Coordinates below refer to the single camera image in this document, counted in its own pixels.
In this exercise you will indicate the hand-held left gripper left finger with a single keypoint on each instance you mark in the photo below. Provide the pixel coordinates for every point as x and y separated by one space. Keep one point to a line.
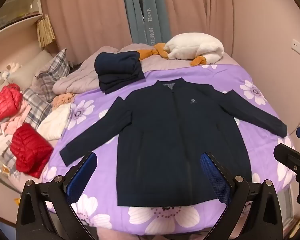
83 177

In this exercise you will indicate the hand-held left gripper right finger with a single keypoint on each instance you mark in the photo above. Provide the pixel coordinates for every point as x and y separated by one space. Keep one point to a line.
215 180

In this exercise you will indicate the navy zip jacket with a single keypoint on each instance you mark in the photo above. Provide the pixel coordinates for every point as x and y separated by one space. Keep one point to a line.
165 142

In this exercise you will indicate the pink clothes pile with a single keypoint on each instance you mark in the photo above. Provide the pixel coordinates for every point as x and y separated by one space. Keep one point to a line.
17 122

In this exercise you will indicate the folded navy clothes stack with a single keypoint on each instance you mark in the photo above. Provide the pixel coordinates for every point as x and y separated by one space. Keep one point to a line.
117 67

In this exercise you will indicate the purple floral bedsheet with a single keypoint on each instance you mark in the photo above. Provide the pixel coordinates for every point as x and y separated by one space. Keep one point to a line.
260 142

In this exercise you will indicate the red down jacket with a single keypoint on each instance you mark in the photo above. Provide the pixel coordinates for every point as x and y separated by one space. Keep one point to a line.
3 105
30 150

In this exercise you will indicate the white knit garment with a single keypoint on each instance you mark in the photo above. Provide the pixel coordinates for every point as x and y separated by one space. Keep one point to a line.
55 122

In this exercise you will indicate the peach fuzzy cloth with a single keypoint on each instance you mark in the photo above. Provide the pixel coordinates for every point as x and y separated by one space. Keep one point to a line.
62 100

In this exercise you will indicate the red puffer jacket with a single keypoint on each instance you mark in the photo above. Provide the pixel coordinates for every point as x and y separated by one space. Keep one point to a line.
37 107

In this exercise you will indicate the grey quilt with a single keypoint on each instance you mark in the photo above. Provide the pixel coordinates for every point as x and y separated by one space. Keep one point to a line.
85 75

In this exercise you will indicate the plaid pillow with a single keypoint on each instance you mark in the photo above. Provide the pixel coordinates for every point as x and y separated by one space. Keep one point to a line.
52 70

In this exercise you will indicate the small plush toys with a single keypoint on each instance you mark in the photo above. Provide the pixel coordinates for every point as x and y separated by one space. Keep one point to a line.
5 76

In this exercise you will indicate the white and orange plush toy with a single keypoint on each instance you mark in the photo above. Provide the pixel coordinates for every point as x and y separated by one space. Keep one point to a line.
195 46

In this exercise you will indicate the beige hanging tassel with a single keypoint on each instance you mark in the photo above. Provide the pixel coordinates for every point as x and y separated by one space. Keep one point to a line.
45 31

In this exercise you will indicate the grey-blue curtain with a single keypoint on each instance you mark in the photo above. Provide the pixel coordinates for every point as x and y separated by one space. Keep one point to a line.
146 10

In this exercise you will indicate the white wall shelf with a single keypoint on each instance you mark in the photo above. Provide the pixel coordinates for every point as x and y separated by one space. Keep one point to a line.
15 17

